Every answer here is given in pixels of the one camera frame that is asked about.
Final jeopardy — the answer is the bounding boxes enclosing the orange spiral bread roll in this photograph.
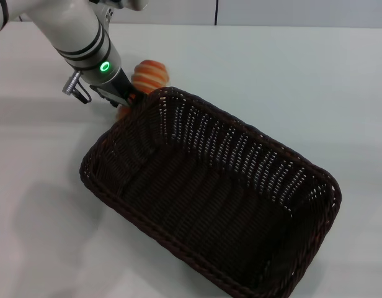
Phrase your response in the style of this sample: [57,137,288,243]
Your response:
[114,59,171,122]

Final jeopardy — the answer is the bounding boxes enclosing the left arm cable with plug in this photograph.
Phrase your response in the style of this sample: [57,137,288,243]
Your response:
[61,70,92,104]

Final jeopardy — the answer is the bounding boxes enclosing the dark brown wicker basket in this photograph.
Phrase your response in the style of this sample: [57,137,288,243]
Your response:
[79,86,342,298]

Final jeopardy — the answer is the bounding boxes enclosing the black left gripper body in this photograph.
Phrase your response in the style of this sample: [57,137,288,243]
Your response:
[88,69,138,109]

